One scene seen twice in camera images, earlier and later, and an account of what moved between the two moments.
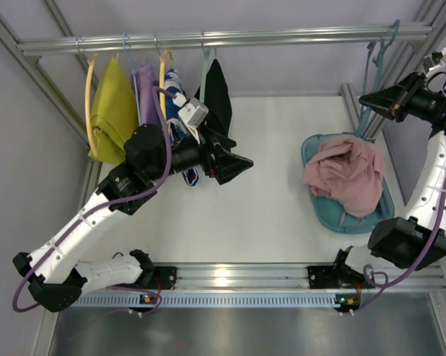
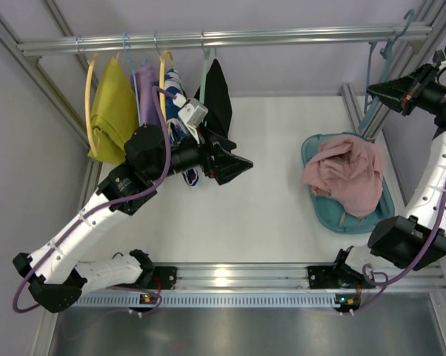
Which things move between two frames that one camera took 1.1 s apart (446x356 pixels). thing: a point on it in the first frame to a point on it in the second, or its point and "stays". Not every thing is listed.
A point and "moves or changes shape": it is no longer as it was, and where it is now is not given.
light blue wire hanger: [124, 38] stays
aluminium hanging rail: [409, 33] stays
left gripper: [212, 160] stays
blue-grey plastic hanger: [381, 55] moves or changes shape
